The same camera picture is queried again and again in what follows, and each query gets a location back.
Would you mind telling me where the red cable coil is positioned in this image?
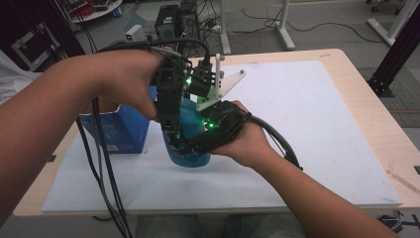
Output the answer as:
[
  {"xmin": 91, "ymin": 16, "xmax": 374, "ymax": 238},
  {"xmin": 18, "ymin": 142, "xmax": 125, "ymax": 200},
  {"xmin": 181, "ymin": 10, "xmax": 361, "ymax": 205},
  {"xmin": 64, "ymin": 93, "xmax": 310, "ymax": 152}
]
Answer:
[{"xmin": 72, "ymin": 3, "xmax": 95, "ymax": 18}]

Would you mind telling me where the white foam mat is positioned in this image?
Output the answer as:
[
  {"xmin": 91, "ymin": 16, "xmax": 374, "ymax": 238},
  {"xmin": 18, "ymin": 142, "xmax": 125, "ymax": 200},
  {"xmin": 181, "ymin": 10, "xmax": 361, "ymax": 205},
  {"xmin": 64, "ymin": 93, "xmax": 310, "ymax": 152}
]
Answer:
[{"xmin": 41, "ymin": 59, "xmax": 403, "ymax": 213}]

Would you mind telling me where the small black device with wires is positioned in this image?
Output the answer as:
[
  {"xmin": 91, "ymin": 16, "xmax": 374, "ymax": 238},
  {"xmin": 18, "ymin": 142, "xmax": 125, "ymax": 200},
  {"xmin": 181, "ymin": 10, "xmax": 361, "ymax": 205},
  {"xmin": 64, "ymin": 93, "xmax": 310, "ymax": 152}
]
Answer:
[{"xmin": 376, "ymin": 211, "xmax": 404, "ymax": 233}]

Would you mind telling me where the blue detergent bottle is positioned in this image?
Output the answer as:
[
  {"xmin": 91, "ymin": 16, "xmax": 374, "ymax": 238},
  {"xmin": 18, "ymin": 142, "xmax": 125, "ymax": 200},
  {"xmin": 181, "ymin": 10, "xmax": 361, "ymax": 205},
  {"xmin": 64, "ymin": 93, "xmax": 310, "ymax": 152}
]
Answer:
[{"xmin": 162, "ymin": 97, "xmax": 212, "ymax": 169}]

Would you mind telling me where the small white box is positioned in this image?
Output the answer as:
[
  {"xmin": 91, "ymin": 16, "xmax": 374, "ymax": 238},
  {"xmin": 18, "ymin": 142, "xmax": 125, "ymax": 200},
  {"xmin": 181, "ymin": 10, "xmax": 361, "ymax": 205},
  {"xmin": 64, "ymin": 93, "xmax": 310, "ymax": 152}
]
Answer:
[{"xmin": 124, "ymin": 23, "xmax": 147, "ymax": 43}]

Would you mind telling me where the dark grey computer tower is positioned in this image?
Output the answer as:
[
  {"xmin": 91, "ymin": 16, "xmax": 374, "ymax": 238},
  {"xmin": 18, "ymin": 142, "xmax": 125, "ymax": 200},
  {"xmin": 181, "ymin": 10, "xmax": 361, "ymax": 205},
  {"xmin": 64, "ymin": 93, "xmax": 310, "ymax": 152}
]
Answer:
[{"xmin": 177, "ymin": 0, "xmax": 200, "ymax": 38}]

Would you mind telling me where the black equipment rack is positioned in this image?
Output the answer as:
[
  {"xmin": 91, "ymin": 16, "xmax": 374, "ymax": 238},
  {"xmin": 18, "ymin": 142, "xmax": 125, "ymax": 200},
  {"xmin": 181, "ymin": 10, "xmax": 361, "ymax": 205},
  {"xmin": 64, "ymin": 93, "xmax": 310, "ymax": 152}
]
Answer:
[{"xmin": 10, "ymin": 20, "xmax": 64, "ymax": 72}]

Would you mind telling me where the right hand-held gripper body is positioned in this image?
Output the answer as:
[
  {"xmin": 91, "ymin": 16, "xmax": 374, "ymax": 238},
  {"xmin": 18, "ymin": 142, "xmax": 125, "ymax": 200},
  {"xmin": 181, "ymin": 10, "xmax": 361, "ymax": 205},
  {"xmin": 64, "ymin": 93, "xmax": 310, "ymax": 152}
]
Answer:
[{"xmin": 188, "ymin": 100, "xmax": 250, "ymax": 156}]

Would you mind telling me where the left gripper black cable bundle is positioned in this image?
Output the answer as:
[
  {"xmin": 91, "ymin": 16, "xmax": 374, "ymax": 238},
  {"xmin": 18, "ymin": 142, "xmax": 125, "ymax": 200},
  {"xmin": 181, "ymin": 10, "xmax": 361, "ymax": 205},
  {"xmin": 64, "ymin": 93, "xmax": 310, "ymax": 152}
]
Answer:
[{"xmin": 74, "ymin": 38, "xmax": 211, "ymax": 238}]

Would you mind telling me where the white frame table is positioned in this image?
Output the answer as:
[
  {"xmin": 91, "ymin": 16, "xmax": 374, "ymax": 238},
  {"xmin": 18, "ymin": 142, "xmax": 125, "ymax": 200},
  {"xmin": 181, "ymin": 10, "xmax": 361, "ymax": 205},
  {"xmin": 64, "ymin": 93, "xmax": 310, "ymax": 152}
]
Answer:
[{"xmin": 217, "ymin": 0, "xmax": 297, "ymax": 56}]

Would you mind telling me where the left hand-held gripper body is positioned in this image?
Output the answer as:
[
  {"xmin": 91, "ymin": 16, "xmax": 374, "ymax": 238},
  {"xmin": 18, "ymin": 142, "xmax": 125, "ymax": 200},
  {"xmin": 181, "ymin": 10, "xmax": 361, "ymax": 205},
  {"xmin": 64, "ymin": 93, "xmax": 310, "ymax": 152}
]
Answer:
[{"xmin": 155, "ymin": 53, "xmax": 248, "ymax": 130}]

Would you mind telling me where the person's right hand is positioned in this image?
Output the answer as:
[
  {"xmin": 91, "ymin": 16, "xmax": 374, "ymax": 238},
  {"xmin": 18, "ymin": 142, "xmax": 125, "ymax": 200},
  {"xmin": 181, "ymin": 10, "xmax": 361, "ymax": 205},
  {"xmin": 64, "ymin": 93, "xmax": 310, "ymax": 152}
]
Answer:
[{"xmin": 211, "ymin": 100, "xmax": 275, "ymax": 169}]

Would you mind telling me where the black computer tower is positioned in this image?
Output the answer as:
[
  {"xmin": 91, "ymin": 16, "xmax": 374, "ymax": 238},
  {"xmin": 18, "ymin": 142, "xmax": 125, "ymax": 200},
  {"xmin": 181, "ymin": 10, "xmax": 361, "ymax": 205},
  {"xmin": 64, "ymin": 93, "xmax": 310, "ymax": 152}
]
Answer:
[{"xmin": 154, "ymin": 4, "xmax": 180, "ymax": 42}]

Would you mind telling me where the blue cardboard box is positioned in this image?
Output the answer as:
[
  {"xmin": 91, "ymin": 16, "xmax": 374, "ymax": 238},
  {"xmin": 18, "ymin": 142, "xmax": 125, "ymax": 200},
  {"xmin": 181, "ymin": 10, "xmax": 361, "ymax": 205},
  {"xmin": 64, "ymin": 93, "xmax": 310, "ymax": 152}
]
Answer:
[{"xmin": 78, "ymin": 84, "xmax": 158, "ymax": 155}]

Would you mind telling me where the black metal stand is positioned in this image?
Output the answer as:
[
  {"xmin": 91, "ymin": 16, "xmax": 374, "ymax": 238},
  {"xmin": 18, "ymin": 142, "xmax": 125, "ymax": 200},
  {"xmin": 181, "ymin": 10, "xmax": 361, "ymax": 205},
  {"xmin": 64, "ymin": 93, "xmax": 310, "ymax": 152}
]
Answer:
[{"xmin": 367, "ymin": 9, "xmax": 420, "ymax": 99}]

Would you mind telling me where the person's left hand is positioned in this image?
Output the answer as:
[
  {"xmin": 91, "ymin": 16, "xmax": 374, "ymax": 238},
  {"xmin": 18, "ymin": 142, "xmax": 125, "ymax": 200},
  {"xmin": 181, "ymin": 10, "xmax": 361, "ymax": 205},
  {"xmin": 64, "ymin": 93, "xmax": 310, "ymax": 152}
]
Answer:
[{"xmin": 88, "ymin": 49, "xmax": 166, "ymax": 121}]

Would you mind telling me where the person's white shirt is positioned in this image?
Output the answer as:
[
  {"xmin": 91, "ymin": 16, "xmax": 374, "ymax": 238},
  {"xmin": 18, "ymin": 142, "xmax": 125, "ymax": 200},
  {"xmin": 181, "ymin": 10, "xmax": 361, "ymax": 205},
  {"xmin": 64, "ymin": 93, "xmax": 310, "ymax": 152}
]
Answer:
[{"xmin": 0, "ymin": 49, "xmax": 43, "ymax": 106}]

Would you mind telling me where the white table leg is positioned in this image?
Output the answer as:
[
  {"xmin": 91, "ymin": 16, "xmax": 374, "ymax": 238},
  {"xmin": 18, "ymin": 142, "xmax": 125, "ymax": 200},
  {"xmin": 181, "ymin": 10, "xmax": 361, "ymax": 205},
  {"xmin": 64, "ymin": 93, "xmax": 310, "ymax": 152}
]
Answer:
[{"xmin": 367, "ymin": 0, "xmax": 420, "ymax": 48}]

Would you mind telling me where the round white table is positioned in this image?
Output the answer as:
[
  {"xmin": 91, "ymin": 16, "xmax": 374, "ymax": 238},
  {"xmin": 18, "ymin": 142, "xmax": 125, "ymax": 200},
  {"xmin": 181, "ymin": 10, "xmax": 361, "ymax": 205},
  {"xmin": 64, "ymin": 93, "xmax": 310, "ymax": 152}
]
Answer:
[{"xmin": 69, "ymin": 0, "xmax": 124, "ymax": 24}]

